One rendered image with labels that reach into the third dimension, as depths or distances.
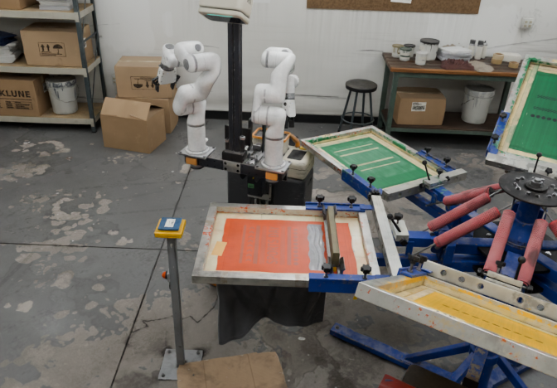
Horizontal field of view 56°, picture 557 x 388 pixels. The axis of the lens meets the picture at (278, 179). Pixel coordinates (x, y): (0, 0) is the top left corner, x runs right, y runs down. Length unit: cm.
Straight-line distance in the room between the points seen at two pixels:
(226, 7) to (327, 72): 377
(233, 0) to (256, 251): 111
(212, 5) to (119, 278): 214
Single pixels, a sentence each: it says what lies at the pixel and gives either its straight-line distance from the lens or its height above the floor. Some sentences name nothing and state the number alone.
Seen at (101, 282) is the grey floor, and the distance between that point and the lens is 385.
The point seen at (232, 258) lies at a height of 96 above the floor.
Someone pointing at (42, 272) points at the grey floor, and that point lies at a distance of 406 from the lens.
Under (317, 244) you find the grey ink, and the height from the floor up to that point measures 96.
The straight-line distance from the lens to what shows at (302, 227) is 256.
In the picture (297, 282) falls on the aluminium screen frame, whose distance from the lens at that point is 219.
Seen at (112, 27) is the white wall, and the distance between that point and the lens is 623.
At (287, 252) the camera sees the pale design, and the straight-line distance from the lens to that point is 239.
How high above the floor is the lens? 238
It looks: 29 degrees down
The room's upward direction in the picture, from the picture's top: 2 degrees clockwise
